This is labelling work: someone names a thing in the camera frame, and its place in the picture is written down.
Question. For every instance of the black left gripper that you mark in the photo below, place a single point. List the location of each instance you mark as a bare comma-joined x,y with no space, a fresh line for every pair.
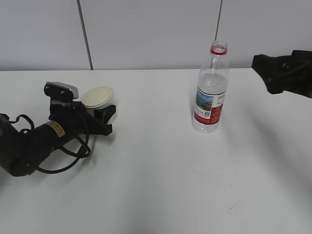
74,118

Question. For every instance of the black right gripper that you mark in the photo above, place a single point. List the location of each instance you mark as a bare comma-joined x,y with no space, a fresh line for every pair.
291,73

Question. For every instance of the white paper cup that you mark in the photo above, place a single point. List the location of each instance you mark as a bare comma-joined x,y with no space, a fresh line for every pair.
97,99

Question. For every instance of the Nongfu Spring water bottle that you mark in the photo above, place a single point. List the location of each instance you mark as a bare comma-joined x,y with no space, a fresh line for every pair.
211,89

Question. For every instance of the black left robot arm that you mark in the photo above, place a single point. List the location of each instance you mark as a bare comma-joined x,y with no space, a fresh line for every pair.
23,147

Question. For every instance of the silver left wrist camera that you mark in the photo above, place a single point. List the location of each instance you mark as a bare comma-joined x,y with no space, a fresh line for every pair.
60,91

